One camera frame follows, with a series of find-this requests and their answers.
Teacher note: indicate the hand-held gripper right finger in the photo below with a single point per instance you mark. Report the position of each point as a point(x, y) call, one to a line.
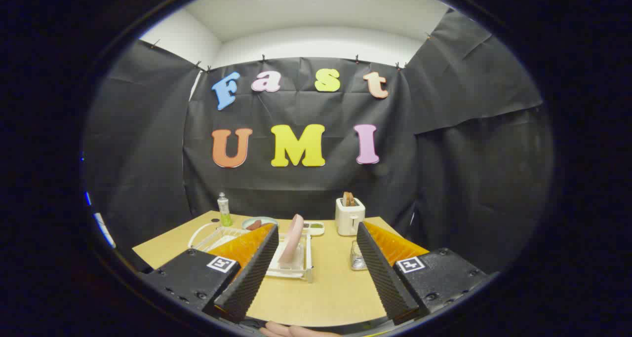
point(387, 282)

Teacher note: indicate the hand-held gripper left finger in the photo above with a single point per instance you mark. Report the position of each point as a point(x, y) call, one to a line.
point(247, 287)

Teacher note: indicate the pink plate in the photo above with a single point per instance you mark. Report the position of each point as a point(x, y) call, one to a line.
point(291, 241)

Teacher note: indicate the pale teal plate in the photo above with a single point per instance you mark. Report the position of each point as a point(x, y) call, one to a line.
point(248, 220)

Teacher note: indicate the green dish soap bottle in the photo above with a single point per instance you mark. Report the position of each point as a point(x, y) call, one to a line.
point(224, 213)

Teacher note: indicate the brown meat patty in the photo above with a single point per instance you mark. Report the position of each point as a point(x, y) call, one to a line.
point(254, 225)

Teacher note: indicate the white toaster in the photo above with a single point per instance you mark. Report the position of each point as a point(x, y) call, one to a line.
point(348, 219)

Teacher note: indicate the white divided condiment tray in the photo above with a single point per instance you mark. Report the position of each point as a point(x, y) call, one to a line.
point(316, 228)

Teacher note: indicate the black backdrop cloth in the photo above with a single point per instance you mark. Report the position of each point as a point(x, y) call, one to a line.
point(306, 189)

